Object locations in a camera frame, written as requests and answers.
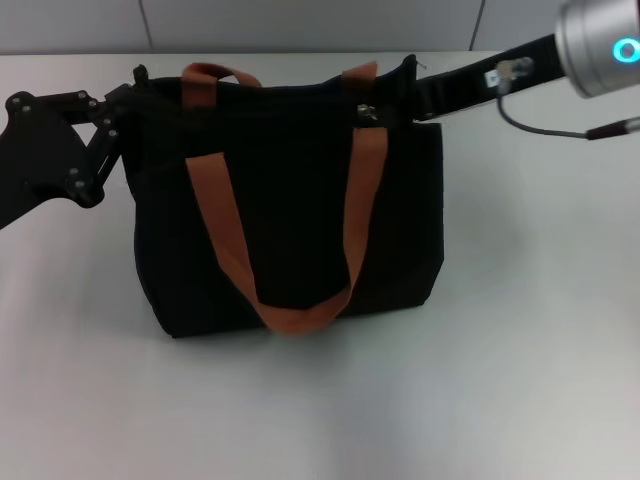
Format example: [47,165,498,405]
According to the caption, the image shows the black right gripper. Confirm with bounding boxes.
[371,33,572,128]

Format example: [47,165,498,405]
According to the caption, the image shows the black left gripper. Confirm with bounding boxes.
[0,83,140,232]

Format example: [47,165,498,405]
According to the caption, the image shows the black bag with brown handles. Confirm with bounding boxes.
[130,53,446,339]

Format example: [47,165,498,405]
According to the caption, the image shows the right gripper cable with connector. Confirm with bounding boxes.
[492,56,640,142]

